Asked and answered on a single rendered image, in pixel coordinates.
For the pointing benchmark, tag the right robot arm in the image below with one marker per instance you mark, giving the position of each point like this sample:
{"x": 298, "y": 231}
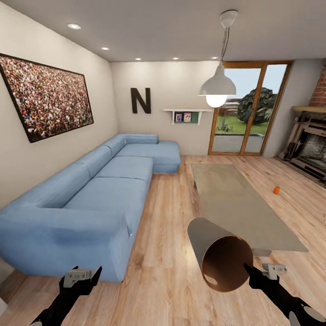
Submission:
{"x": 294, "y": 308}

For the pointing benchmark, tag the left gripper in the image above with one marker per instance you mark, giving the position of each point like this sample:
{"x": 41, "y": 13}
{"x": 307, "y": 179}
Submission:
{"x": 82, "y": 287}

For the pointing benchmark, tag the trash can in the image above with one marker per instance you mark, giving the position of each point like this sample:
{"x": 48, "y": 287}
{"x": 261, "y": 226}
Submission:
{"x": 220, "y": 254}

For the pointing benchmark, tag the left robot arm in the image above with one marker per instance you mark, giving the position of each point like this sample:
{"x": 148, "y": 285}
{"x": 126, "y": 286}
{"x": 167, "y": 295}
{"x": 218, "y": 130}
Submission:
{"x": 75, "y": 283}

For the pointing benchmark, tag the picture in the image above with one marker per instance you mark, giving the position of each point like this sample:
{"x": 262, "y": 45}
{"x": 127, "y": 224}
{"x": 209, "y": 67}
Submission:
{"x": 187, "y": 116}
{"x": 179, "y": 117}
{"x": 49, "y": 100}

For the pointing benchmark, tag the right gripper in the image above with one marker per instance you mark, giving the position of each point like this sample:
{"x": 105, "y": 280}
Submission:
{"x": 258, "y": 281}

